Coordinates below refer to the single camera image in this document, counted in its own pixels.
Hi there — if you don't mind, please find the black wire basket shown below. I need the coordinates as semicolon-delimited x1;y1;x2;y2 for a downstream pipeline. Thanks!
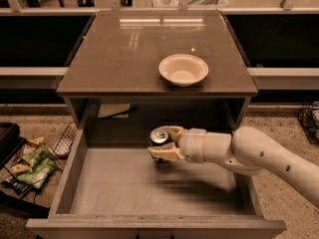
53;122;77;171
298;102;319;144

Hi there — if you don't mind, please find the black wire basket right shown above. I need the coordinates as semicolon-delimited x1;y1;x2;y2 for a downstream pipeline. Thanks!
298;102;319;144

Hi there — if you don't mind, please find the dark snack packet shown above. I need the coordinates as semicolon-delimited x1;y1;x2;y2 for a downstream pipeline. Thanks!
1;176;32;197

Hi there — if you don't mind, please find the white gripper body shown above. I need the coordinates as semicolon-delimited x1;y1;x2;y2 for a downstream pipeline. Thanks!
177;128;206;163

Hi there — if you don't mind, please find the black wire basket left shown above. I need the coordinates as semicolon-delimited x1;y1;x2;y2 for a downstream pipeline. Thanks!
53;122;77;171

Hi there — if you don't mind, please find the white plastic bowl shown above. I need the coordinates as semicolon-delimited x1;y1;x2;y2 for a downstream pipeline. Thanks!
159;54;209;87

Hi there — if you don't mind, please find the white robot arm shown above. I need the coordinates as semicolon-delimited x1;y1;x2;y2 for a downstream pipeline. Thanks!
148;125;319;207

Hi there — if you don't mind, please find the open grey top drawer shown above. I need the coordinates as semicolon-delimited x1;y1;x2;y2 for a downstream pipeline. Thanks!
27;129;286;239

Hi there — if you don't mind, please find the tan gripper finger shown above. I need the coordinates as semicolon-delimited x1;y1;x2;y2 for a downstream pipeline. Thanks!
165;125;184;142
148;142;184;161

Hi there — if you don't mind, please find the grey cabinet with glossy top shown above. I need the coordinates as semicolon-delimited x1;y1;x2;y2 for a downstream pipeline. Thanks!
57;10;257;121

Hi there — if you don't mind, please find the green chip bag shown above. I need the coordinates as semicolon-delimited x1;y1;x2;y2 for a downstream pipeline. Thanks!
17;144;55;189

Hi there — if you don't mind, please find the blue pepsi can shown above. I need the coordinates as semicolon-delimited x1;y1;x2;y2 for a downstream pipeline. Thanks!
148;128;169;149

